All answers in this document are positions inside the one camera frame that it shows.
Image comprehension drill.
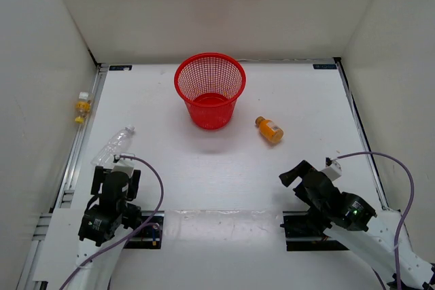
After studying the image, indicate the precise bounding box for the clear plastic bottle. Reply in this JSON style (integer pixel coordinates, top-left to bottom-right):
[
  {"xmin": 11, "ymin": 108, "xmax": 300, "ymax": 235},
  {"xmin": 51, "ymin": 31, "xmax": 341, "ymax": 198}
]
[{"xmin": 90, "ymin": 125, "xmax": 135, "ymax": 166}]

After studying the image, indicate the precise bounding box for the orange juice bottle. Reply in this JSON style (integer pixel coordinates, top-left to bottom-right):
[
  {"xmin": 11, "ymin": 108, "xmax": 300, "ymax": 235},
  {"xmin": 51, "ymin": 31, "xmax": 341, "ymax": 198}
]
[{"xmin": 255, "ymin": 116, "xmax": 284, "ymax": 144}]

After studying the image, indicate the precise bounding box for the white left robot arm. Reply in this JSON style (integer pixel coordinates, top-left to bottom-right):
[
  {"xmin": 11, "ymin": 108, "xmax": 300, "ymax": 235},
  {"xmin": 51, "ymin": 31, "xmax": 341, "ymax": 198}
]
[{"xmin": 61, "ymin": 164, "xmax": 143, "ymax": 289}]

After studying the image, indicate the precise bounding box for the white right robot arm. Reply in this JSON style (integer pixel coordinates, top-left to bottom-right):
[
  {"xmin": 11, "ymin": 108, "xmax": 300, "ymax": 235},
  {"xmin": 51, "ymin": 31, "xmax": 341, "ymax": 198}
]
[{"xmin": 279, "ymin": 159, "xmax": 434, "ymax": 289}]

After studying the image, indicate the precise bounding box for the red plastic mesh bin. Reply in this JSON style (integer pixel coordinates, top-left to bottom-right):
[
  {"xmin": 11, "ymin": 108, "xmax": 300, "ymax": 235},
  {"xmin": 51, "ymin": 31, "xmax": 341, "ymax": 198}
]
[{"xmin": 174, "ymin": 52, "xmax": 246, "ymax": 130}]

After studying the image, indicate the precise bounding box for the small yellow capped bottle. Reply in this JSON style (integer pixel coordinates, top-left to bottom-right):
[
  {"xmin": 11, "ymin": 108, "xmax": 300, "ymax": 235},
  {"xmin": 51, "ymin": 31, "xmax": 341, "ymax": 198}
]
[{"xmin": 75, "ymin": 92, "xmax": 92, "ymax": 124}]

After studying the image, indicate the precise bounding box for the right blue corner label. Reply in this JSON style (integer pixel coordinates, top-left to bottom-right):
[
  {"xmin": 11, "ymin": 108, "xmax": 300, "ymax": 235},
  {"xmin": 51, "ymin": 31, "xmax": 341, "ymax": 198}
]
[{"xmin": 313, "ymin": 64, "xmax": 337, "ymax": 70}]

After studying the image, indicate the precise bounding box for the blue corner label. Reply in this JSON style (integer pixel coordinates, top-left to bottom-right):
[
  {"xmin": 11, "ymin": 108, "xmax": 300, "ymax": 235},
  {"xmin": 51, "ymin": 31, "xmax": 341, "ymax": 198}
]
[
  {"xmin": 313, "ymin": 64, "xmax": 337, "ymax": 70},
  {"xmin": 109, "ymin": 65, "xmax": 133, "ymax": 71}
]

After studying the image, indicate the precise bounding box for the left blue corner label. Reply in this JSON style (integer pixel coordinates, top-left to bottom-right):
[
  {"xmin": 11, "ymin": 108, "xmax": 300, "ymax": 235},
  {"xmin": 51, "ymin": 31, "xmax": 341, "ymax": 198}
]
[{"xmin": 109, "ymin": 65, "xmax": 133, "ymax": 71}]

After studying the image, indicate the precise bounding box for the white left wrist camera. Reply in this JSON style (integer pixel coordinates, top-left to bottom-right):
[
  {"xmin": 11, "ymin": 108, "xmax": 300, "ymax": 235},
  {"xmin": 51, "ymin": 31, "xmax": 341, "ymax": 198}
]
[{"xmin": 111, "ymin": 155, "xmax": 135, "ymax": 179}]

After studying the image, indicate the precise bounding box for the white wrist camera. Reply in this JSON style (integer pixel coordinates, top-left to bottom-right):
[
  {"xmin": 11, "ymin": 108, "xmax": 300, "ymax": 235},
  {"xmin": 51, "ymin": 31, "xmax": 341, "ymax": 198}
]
[
  {"xmin": 111, "ymin": 155, "xmax": 135, "ymax": 179},
  {"xmin": 321, "ymin": 162, "xmax": 342, "ymax": 181}
]

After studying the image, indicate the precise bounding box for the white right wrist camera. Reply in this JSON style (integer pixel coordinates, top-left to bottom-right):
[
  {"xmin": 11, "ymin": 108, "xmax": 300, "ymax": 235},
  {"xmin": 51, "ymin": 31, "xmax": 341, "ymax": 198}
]
[{"xmin": 321, "ymin": 162, "xmax": 342, "ymax": 181}]

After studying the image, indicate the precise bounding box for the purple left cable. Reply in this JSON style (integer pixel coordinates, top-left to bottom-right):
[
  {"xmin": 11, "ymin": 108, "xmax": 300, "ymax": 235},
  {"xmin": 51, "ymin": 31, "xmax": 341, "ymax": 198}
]
[{"xmin": 58, "ymin": 153, "xmax": 165, "ymax": 290}]

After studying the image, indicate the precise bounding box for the purple cable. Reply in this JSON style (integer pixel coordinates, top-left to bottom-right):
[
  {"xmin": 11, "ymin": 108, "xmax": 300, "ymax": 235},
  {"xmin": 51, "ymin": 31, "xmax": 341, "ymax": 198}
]
[
  {"xmin": 325, "ymin": 151, "xmax": 415, "ymax": 290},
  {"xmin": 58, "ymin": 153, "xmax": 165, "ymax": 290}
]

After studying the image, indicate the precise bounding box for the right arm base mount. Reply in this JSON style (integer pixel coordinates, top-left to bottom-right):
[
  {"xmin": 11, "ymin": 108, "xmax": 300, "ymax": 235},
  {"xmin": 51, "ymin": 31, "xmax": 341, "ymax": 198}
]
[{"xmin": 280, "ymin": 211, "xmax": 348, "ymax": 252}]

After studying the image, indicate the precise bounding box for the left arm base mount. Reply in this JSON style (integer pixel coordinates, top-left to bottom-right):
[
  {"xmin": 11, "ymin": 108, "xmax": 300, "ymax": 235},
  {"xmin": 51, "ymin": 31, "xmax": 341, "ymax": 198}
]
[{"xmin": 124, "ymin": 211, "xmax": 165, "ymax": 250}]

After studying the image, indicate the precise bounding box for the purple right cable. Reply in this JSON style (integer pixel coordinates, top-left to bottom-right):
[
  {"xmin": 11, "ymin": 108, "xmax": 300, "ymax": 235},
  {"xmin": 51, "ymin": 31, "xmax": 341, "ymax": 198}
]
[{"xmin": 325, "ymin": 151, "xmax": 415, "ymax": 290}]

